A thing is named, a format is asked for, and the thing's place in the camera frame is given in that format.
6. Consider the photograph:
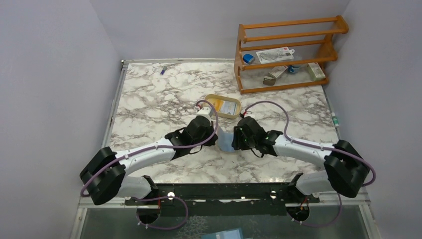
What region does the white VIP credit card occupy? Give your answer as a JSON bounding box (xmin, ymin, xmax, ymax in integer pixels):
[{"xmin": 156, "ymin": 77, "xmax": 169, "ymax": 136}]
[{"xmin": 220, "ymin": 101, "xmax": 237, "ymax": 116}]

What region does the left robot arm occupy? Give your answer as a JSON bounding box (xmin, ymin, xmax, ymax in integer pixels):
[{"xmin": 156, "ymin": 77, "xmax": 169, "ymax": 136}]
[{"xmin": 80, "ymin": 116, "xmax": 218, "ymax": 205}]

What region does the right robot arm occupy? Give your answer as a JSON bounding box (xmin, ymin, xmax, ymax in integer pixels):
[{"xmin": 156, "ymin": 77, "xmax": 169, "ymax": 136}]
[{"xmin": 231, "ymin": 117, "xmax": 370, "ymax": 203}]

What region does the yellow white card in tray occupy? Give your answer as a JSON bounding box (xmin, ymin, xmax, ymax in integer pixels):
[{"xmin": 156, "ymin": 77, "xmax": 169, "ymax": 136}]
[{"xmin": 210, "ymin": 99, "xmax": 225, "ymax": 112}]

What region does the tan oval tray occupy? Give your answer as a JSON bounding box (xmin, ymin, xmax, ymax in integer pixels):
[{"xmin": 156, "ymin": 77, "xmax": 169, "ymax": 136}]
[{"xmin": 204, "ymin": 94, "xmax": 241, "ymax": 120}]

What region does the blue small box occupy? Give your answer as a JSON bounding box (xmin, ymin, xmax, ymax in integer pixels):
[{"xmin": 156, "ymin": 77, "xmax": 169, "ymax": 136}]
[{"xmin": 242, "ymin": 54, "xmax": 255, "ymax": 65}]

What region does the blue white cup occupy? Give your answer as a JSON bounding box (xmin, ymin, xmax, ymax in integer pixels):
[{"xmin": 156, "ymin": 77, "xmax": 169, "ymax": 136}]
[{"xmin": 288, "ymin": 65, "xmax": 302, "ymax": 74}]

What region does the white packaged item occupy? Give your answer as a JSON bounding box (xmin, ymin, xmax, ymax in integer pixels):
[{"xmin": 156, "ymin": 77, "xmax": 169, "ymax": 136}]
[{"xmin": 256, "ymin": 47, "xmax": 295, "ymax": 64}]

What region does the green white box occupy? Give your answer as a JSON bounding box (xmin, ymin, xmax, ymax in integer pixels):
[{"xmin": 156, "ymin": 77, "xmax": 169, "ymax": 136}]
[{"xmin": 307, "ymin": 62, "xmax": 326, "ymax": 81}]

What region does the blue object at bottom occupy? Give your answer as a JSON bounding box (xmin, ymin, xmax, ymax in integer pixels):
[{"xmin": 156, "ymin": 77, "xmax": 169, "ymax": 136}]
[{"xmin": 201, "ymin": 228, "xmax": 244, "ymax": 239}]

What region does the orange wooden rack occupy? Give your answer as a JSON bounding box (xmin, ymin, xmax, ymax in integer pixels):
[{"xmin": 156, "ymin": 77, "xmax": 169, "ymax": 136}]
[{"xmin": 234, "ymin": 15, "xmax": 349, "ymax": 94}]

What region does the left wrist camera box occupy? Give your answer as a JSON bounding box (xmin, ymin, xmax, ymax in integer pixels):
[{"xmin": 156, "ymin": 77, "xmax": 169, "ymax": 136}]
[{"xmin": 196, "ymin": 107, "xmax": 213, "ymax": 120}]

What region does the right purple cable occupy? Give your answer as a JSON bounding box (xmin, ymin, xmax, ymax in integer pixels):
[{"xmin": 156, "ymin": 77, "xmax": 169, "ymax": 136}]
[{"xmin": 240, "ymin": 100, "xmax": 377, "ymax": 228}]

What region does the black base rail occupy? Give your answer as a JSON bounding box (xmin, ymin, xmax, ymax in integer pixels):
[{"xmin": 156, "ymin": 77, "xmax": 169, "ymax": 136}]
[{"xmin": 124, "ymin": 182, "xmax": 319, "ymax": 217}]

